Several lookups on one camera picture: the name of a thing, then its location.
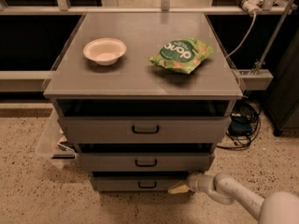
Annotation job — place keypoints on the white paper bowl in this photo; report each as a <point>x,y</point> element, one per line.
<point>104,51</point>

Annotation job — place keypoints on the grey drawer cabinet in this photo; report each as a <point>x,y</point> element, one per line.
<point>133,87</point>

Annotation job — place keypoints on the grey bottom drawer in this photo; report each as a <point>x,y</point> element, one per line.
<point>143,183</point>

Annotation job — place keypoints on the metal diagonal rod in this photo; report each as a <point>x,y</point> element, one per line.
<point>270,6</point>

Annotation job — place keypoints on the blue device on floor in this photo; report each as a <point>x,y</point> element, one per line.
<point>240,126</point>

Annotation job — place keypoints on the clear plastic storage box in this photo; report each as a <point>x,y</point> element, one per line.
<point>53,145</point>

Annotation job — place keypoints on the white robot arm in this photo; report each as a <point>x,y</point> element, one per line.
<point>278,208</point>

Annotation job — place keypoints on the dark cabinet at right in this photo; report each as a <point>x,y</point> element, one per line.
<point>282,96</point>

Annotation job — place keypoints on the green snack bag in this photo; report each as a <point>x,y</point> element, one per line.
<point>183,55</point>

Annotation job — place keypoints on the white power strip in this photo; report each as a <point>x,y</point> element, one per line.
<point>250,6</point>

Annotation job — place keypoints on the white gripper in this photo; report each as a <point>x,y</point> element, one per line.
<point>195,182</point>

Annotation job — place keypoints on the grey top drawer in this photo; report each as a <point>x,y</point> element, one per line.
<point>129,130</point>

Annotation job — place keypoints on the grey drawer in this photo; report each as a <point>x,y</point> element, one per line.
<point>145,162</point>
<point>129,130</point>
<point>143,183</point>

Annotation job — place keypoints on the grey middle drawer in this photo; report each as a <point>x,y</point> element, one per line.
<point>145,162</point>

